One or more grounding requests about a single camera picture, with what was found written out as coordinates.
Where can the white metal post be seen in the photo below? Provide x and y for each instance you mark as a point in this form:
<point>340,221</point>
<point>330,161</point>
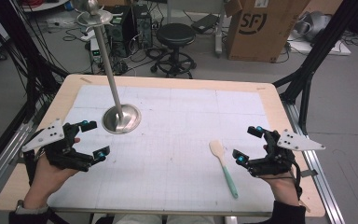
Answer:
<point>220,31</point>

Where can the steel utensil stand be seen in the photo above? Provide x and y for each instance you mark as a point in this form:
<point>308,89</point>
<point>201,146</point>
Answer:
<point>108,62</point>

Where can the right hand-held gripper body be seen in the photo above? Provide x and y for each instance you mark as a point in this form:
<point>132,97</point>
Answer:
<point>276,158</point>

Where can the black computer tower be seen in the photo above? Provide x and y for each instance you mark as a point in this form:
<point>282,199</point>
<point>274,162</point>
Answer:
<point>143,25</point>
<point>119,31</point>

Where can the white flat board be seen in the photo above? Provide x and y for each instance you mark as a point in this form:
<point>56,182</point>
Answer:
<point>338,48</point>

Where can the aluminium rail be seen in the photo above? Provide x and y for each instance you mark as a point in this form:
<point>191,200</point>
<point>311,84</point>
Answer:
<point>3,158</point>
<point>317,174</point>

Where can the grey wristwatch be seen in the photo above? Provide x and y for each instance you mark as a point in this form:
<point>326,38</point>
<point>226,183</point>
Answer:
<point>32,207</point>

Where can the white power strip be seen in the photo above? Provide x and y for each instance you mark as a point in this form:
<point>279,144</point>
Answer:
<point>87,35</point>

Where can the person's left hand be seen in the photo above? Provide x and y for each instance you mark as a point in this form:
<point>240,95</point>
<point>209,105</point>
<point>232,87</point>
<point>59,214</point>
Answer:
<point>48,180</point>

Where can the large cardboard box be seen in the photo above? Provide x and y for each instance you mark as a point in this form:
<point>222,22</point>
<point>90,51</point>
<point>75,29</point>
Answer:
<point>261,43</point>

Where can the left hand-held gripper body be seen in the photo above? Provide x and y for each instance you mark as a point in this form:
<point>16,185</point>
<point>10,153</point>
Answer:
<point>54,149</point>

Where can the grey wrapped machine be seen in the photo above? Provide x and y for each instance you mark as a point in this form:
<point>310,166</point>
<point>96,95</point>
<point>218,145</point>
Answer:
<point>313,25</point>

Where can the small device with green display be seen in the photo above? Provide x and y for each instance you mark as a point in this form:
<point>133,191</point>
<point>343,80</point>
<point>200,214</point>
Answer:
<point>95,51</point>

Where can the person's right hand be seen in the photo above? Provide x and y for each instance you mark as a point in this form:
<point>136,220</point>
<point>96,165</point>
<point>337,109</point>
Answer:
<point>284,189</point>

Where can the white grid mat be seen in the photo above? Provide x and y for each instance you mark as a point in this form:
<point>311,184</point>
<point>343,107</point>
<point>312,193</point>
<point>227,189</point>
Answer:
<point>174,124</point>

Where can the black round stool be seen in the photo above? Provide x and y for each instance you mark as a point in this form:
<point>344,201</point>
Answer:
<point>175,34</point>

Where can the flat black device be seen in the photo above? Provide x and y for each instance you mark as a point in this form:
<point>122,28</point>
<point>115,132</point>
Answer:
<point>205,23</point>

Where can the metal clamp bracket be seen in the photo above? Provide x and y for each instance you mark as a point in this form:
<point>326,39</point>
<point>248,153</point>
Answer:
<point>309,173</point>

